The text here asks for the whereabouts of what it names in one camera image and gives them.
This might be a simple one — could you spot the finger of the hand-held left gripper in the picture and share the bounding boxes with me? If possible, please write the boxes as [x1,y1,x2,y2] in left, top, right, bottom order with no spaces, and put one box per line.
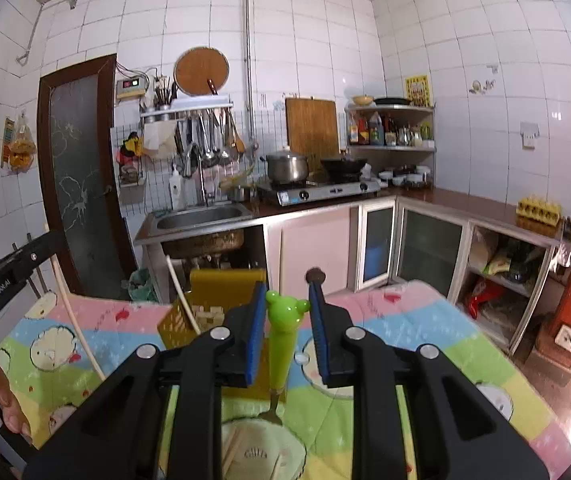
[0,231,67,293]

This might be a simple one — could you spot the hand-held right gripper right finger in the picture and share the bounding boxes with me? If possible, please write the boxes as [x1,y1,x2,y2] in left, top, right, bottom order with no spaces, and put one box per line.
[305,268,550,480]

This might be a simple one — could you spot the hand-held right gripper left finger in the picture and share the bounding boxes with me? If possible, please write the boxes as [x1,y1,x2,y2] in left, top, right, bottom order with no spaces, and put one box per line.
[24,282,267,480]

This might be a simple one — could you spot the green frog-handled fork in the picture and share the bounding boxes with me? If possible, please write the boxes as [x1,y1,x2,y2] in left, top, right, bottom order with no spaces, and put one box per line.
[260,290,311,426]

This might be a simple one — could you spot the yellow utensil holder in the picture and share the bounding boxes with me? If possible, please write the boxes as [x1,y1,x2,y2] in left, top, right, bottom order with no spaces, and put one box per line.
[158,267,267,351]

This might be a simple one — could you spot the row of hanging kitchen utensils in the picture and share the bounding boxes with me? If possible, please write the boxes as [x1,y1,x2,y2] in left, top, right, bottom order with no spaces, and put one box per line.
[175,110,247,168]

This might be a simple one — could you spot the metal cup of utensils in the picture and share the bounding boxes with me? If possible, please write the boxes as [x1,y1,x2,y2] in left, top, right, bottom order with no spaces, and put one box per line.
[152,74,178,111]

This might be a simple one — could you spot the person's left hand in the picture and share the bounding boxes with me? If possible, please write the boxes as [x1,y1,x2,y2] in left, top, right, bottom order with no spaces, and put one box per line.
[0,335,33,443]

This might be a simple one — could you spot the pink cabinet door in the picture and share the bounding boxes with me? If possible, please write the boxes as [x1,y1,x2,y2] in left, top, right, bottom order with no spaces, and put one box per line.
[264,205,352,291]

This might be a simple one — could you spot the dark wooden glass door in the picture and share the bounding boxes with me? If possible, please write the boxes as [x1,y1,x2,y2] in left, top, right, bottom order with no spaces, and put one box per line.
[38,54,138,301]

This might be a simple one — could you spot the hanging bag of orange goods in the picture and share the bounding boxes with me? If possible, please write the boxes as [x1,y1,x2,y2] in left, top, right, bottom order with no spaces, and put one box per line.
[1,112,37,173]

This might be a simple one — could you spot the narrow glass cabinet door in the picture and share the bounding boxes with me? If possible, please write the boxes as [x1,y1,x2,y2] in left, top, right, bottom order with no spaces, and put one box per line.
[355,200,397,291]

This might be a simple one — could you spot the printed blanket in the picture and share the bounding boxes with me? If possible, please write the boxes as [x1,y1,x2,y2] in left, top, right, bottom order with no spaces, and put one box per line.
[0,280,571,480]

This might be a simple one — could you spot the green waste basket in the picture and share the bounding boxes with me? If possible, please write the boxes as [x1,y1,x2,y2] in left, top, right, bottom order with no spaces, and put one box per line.
[129,268,155,303]

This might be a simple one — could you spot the stainless steel sink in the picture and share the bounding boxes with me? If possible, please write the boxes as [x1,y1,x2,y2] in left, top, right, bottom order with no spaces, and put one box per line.
[134,201,256,247]

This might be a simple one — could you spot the wide glass cabinet door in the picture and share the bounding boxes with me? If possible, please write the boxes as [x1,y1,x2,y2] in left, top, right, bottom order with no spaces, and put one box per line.
[398,205,469,301]

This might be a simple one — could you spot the gas stove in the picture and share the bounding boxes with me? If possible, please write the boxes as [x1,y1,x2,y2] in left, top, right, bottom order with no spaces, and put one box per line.
[256,177,382,207]

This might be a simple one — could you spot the yellow and red gloves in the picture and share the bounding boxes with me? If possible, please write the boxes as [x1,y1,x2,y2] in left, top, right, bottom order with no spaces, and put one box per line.
[115,132,143,166]

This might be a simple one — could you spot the white soap bottle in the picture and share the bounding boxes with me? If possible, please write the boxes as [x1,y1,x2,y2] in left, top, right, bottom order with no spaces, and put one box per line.
[168,165,186,211]

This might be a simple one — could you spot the red plastic bag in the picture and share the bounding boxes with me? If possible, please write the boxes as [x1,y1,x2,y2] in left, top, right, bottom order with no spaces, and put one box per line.
[465,280,496,318]

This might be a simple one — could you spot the metal faucet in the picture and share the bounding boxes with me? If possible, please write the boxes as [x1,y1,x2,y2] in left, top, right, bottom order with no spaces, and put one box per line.
[182,142,216,206]

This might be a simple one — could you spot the black wok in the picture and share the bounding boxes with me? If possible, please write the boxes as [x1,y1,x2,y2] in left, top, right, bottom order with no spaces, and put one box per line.
[320,156,369,182]

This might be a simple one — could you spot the steel pot with lid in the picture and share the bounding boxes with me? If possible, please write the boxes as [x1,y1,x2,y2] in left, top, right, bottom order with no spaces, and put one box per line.
[260,146,311,183]

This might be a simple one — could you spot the white hanging cloth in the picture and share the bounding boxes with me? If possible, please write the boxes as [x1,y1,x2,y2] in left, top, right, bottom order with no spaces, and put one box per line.
[142,122,178,158]

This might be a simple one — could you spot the group of white bowls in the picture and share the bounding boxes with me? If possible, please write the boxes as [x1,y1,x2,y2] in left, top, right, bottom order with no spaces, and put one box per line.
[379,164,433,188]

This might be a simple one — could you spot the yellow packet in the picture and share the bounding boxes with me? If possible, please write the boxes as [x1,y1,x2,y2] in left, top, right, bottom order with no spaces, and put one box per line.
[483,252,511,276]

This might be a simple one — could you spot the beige electrical box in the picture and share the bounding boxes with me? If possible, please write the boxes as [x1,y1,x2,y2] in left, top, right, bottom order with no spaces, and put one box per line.
[115,77,147,100]

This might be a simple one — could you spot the metal corner shelf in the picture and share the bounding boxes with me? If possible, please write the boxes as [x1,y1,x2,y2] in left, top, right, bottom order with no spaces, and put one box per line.
[344,102,437,153]

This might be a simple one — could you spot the red sauce bottle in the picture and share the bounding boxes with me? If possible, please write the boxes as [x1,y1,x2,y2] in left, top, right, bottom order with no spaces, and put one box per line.
[349,115,369,145]

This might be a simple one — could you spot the rectangular bamboo cutting board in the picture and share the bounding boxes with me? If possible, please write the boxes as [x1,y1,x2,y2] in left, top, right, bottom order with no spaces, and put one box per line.
[285,97,340,158]

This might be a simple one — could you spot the yellow egg tray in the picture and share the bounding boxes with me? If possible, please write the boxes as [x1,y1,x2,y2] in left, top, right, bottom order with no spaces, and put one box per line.
[517,197,563,226]

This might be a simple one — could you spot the round wooden cutting board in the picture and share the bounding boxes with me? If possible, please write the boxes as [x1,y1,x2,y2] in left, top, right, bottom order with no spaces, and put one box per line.
[174,46,229,96]

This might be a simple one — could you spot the brown sticks leaning on wall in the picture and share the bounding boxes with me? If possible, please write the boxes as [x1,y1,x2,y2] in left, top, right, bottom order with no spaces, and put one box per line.
[12,232,50,302]

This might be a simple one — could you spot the wire wall basket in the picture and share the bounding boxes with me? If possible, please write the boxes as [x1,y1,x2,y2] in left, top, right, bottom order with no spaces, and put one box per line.
[118,160,146,188]

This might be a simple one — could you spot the metal wall rack shelf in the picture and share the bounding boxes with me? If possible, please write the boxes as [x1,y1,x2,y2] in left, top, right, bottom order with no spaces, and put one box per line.
[139,100,234,123]

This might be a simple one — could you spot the yellow wall picture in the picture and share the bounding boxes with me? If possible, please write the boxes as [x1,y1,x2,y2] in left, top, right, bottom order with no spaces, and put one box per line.
[404,75,430,107]

